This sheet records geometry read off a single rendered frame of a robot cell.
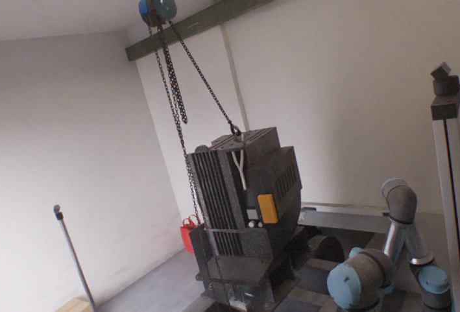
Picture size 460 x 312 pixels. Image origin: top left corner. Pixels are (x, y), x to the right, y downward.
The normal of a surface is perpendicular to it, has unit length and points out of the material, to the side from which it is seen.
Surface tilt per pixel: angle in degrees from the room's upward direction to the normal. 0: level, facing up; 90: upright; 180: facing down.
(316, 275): 90
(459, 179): 90
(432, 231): 90
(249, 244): 90
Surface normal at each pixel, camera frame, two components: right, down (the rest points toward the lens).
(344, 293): -0.89, 0.18
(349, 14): -0.66, 0.31
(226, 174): -0.48, 0.29
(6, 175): 0.71, -0.05
